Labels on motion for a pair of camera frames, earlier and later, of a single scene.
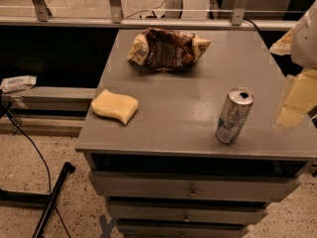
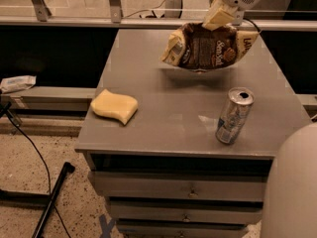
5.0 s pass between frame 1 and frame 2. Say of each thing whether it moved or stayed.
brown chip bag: moved
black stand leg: stayed
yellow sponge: stayed
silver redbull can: stayed
